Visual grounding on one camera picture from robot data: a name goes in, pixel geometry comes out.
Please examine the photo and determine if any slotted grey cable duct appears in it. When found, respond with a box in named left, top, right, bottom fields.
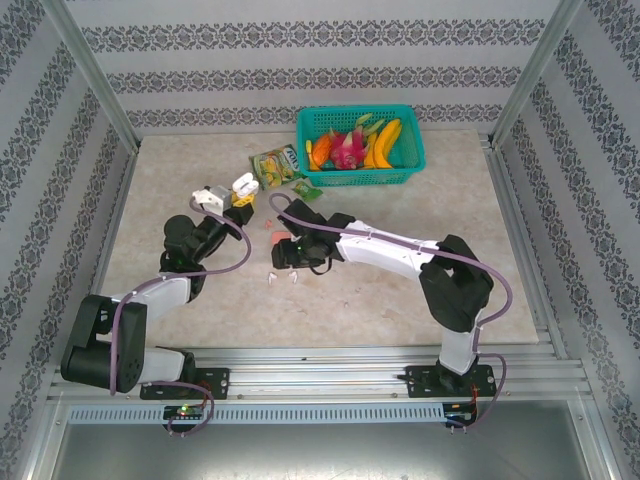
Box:
left=67, top=403, right=446, bottom=425

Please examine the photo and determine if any small circuit board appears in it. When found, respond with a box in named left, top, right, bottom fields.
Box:
left=444, top=405, right=479, bottom=426
left=163, top=404, right=205, bottom=420

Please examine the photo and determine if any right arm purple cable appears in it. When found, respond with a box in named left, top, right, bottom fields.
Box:
left=268, top=193, right=514, bottom=431

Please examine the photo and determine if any right small circuit board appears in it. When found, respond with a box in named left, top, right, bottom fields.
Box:
left=444, top=405, right=479, bottom=426

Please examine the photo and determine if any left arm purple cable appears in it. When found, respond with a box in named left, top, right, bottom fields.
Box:
left=109, top=195, right=251, bottom=437

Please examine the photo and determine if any aluminium frame post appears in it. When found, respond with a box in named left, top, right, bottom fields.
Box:
left=489, top=0, right=599, bottom=146
left=39, top=0, right=141, bottom=151

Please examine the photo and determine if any teal plastic basket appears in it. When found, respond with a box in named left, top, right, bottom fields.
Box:
left=295, top=103, right=427, bottom=189

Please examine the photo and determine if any green fruit candy bag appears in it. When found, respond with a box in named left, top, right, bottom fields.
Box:
left=248, top=144, right=307, bottom=191

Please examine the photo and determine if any left small circuit board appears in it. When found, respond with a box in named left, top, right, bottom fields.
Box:
left=163, top=404, right=205, bottom=420

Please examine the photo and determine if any aluminium mounting rail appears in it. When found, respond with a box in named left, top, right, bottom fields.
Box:
left=47, top=347, right=596, bottom=401

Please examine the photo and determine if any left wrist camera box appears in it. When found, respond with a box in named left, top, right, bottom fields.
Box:
left=192, top=183, right=234, bottom=212

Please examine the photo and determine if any small green candy packet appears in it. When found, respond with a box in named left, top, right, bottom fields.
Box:
left=292, top=180, right=324, bottom=201

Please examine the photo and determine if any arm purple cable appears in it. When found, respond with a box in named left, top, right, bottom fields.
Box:
left=268, top=193, right=514, bottom=431
left=109, top=195, right=251, bottom=437

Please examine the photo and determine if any grey sheet metal panel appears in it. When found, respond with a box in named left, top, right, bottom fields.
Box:
left=49, top=399, right=614, bottom=480

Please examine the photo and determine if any orange toy fruit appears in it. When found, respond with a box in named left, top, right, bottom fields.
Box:
left=310, top=132, right=334, bottom=165

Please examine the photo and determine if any yellow toy banana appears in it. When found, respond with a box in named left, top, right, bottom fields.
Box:
left=363, top=118, right=404, bottom=170

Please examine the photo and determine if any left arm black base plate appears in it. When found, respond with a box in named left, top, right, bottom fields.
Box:
left=139, top=367, right=231, bottom=401

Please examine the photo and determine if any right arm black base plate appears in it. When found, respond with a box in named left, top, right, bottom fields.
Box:
left=405, top=364, right=499, bottom=399

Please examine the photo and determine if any aluminium side rail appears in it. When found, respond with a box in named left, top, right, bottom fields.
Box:
left=69, top=144, right=141, bottom=366
left=482, top=134, right=571, bottom=361

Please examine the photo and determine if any pink toy dragon fruit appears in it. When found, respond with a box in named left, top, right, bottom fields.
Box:
left=329, top=125, right=369, bottom=170

